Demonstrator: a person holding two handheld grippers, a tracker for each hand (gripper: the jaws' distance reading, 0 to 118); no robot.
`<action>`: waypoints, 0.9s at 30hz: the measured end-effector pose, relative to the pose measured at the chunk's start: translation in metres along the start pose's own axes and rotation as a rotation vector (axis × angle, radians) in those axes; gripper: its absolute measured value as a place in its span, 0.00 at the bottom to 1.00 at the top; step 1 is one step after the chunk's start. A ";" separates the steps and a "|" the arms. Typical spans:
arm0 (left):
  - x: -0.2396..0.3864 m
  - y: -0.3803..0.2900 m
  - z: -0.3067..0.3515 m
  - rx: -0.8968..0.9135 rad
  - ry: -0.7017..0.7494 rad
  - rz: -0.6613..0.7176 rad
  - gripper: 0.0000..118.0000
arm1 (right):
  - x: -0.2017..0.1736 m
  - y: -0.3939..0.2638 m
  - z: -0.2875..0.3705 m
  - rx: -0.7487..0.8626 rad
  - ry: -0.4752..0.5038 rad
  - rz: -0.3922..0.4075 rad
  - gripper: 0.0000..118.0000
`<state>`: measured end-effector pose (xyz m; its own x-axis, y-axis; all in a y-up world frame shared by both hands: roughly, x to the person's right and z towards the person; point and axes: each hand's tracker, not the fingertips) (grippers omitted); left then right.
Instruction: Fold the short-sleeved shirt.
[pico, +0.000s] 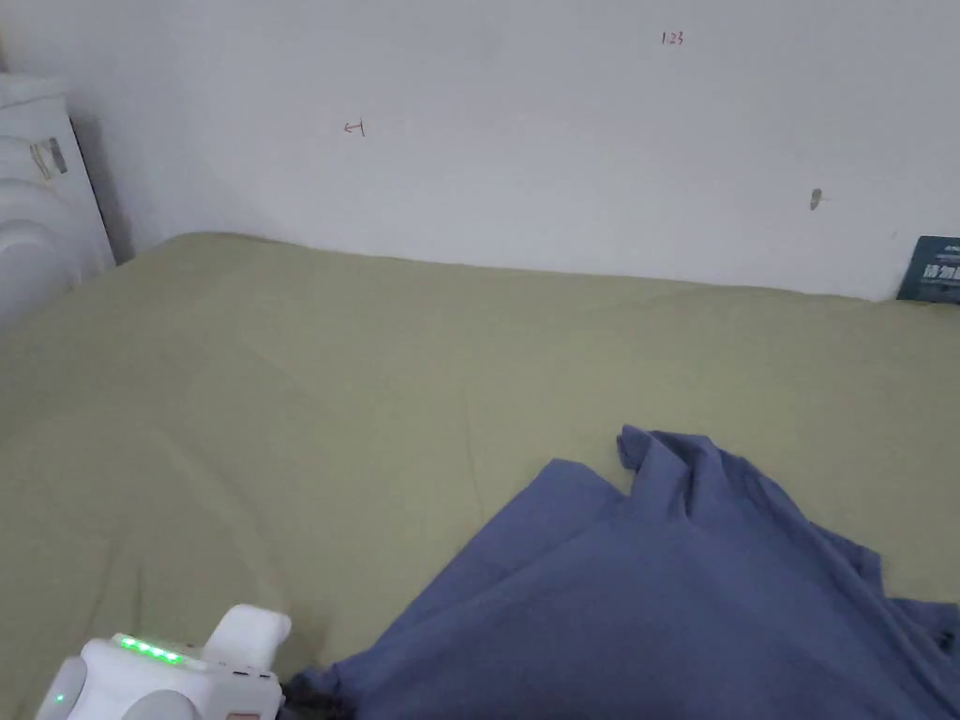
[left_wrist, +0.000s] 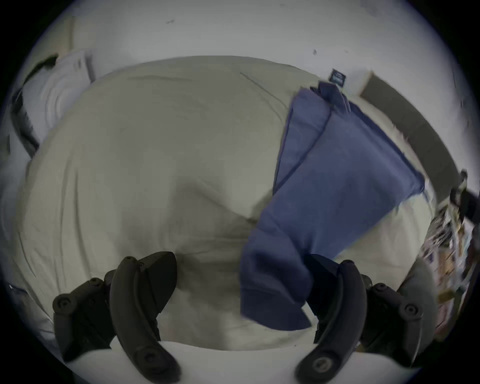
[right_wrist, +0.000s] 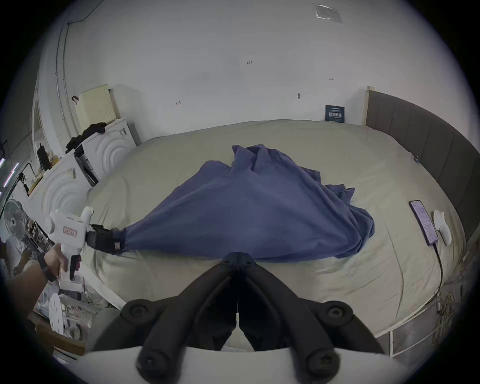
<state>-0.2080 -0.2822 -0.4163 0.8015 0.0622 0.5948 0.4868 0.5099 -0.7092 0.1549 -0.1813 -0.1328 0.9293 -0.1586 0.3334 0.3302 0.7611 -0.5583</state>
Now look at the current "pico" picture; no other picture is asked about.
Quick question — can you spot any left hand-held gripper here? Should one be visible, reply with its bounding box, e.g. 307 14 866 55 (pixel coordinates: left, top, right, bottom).
33 604 293 720

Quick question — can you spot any dark blue shirt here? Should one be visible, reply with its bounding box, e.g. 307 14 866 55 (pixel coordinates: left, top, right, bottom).
281 424 960 720

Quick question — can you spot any bed with pale green sheet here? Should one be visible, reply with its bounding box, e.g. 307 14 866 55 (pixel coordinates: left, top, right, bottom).
0 232 960 720

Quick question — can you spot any white washing machine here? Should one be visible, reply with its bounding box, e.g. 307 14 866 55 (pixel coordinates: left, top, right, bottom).
0 71 118 331

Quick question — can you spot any dark teal printed card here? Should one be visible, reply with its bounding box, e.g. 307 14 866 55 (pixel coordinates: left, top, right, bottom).
896 235 960 306

